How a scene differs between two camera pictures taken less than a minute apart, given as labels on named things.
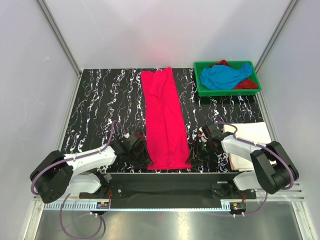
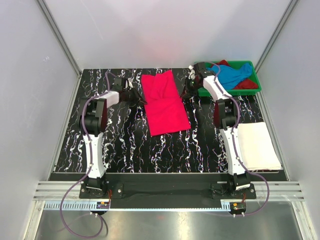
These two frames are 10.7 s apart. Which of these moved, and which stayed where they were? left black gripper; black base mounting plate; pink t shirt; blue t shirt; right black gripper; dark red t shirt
Moved: left black gripper; pink t shirt; right black gripper
Stayed: blue t shirt; dark red t shirt; black base mounting plate
